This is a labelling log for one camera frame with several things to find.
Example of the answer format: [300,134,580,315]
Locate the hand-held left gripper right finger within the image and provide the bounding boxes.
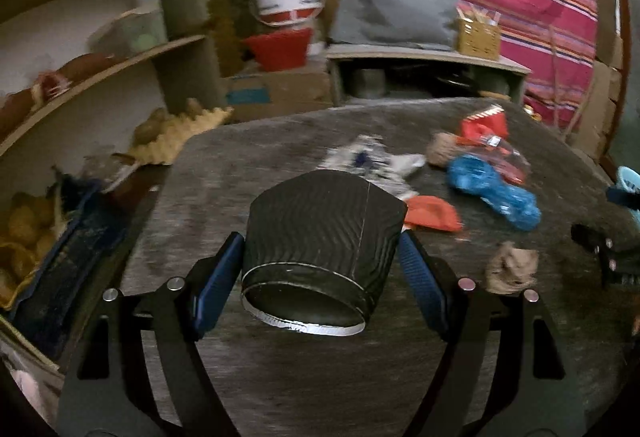
[397,230,588,437]

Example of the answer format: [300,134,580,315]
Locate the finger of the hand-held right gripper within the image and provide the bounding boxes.
[606,186,640,210]
[571,223,640,290]

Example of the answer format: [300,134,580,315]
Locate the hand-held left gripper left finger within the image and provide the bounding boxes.
[56,232,247,437]

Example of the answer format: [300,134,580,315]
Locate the orange wrapper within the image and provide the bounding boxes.
[402,196,463,233]

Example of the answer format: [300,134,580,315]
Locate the brown paper ball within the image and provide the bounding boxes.
[427,131,463,168]
[485,241,540,295]

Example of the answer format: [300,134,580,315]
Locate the black paper cup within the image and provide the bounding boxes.
[240,168,406,337]

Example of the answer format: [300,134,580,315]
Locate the blue plastic bag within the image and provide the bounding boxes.
[446,154,542,232]

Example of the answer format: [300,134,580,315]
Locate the clear plastic bottle red cap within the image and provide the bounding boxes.
[470,134,532,185]

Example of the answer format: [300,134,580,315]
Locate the white blue wrapper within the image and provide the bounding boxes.
[320,134,426,200]

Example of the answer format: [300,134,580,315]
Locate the red snack wrapper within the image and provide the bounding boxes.
[459,104,508,145]

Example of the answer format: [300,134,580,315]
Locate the grey shaggy mat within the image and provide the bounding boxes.
[120,97,640,437]

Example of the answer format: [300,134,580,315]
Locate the flattened cardboard sheets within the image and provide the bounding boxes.
[575,0,626,163]

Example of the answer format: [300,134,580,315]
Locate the cardboard egg carton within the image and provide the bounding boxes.
[125,106,233,165]

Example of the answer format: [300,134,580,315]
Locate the blue plastic crate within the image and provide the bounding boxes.
[10,177,131,358]

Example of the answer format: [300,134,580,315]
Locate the cardboard box with blue label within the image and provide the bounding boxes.
[222,70,333,123]

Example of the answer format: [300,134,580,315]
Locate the pile of potatoes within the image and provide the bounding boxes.
[0,192,56,303]

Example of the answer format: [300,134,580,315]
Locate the woven bamboo basket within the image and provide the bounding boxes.
[456,10,502,58]

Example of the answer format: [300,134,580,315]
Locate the white low shelf table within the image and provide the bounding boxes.
[325,42,532,108]

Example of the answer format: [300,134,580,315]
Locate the red plastic basin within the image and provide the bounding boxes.
[242,28,313,72]

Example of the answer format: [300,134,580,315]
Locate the wooden shelf unit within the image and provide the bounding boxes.
[0,0,221,158]

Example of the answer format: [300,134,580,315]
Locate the clear plastic container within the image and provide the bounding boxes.
[112,7,168,55]

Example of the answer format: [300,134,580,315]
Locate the grey fabric cover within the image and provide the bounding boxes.
[330,0,461,50]

